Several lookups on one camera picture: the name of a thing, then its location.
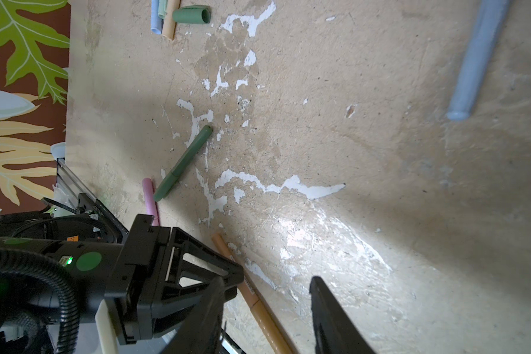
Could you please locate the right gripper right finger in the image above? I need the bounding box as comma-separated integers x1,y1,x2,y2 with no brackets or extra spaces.
309,276,376,354

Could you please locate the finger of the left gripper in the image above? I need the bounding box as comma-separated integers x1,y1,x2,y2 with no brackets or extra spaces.
150,227,243,336

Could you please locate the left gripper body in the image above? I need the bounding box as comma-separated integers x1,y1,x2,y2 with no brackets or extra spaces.
105,214,181,345

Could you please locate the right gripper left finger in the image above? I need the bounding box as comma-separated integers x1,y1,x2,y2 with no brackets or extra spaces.
161,277,225,353

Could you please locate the beige pen cap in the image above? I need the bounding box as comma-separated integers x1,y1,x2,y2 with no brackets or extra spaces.
162,0,181,41

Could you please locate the blue pen cap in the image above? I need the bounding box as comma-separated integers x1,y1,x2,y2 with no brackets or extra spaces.
150,0,162,35

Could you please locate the dark green pen cap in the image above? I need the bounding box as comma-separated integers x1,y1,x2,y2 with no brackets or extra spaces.
173,5,211,24

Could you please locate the light green pen cap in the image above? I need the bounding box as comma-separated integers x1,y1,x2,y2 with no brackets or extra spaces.
158,0,168,19

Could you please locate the blue pen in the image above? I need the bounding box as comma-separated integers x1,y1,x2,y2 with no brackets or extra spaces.
446,0,511,121

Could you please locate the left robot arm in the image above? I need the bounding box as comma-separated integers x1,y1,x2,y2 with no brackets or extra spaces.
0,214,243,353

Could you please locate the brown pen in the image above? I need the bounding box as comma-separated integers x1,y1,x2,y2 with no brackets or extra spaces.
212,233,298,353

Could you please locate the pink pen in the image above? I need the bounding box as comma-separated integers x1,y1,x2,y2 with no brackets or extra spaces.
142,178,159,226

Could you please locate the dark green pen near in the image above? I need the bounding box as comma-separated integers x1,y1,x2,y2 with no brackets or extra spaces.
153,125,213,202

